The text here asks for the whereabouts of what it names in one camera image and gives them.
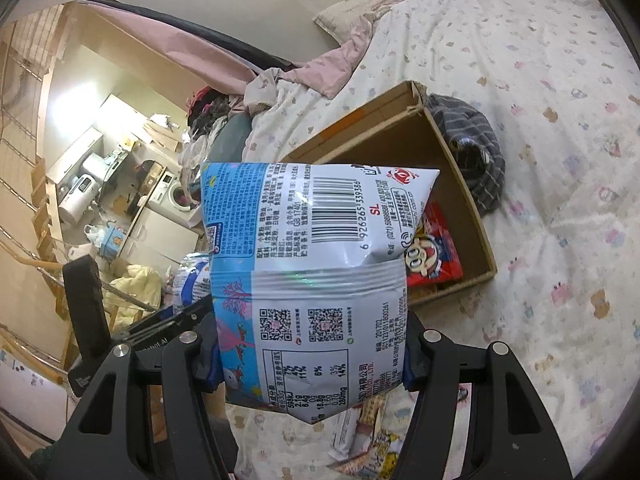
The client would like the pale yellow cloth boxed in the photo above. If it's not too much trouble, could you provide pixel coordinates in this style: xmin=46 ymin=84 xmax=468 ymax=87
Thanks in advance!
xmin=107 ymin=265 xmax=163 ymax=311

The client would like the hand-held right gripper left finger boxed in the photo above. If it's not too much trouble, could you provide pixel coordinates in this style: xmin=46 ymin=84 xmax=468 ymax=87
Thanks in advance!
xmin=50 ymin=310 xmax=238 ymax=480

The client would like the white kitchen cabinet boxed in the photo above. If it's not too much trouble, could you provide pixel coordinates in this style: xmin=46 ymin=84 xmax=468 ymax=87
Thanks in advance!
xmin=120 ymin=205 xmax=201 ymax=267

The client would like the heap of clothes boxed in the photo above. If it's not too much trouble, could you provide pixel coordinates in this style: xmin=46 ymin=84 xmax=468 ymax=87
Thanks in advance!
xmin=180 ymin=85 xmax=261 ymax=201

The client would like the pink blanket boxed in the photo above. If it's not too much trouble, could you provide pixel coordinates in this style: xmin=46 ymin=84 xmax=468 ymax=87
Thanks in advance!
xmin=295 ymin=0 xmax=451 ymax=98

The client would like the dark plaid cloth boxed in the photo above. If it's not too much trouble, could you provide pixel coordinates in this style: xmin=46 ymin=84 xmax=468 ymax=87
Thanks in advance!
xmin=425 ymin=92 xmax=506 ymax=213

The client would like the pile of snack packets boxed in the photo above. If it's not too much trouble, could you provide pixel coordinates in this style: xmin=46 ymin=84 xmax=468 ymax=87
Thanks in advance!
xmin=327 ymin=382 xmax=473 ymax=480

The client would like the light blue snack bag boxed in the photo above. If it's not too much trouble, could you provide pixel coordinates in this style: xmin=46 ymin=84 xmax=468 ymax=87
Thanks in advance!
xmin=200 ymin=160 xmax=442 ymax=426

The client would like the red cartoon snack bag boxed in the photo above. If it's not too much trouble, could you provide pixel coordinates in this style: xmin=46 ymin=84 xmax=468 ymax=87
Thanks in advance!
xmin=402 ymin=202 xmax=463 ymax=288

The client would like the wooden stair railing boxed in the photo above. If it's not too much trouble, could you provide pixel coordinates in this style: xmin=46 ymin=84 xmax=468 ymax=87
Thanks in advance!
xmin=0 ymin=10 xmax=71 ymax=361

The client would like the pink curtain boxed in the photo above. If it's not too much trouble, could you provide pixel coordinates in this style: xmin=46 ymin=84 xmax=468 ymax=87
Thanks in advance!
xmin=77 ymin=2 xmax=261 ymax=96

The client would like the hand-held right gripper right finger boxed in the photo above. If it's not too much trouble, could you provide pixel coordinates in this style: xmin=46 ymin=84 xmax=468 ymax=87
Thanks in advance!
xmin=392 ymin=310 xmax=573 ymax=480

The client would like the cardboard box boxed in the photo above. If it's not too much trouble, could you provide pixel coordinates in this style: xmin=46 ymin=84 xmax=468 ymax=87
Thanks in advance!
xmin=277 ymin=80 xmax=498 ymax=311

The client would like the black curtain pole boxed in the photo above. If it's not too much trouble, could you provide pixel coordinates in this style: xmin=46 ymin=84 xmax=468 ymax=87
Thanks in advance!
xmin=80 ymin=0 xmax=296 ymax=68

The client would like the beige pillow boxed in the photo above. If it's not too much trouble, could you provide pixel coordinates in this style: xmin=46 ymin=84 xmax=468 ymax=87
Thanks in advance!
xmin=313 ymin=0 xmax=416 ymax=43

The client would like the white washing machine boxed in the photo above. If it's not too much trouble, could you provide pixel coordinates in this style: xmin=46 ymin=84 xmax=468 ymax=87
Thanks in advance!
xmin=147 ymin=172 xmax=201 ymax=221

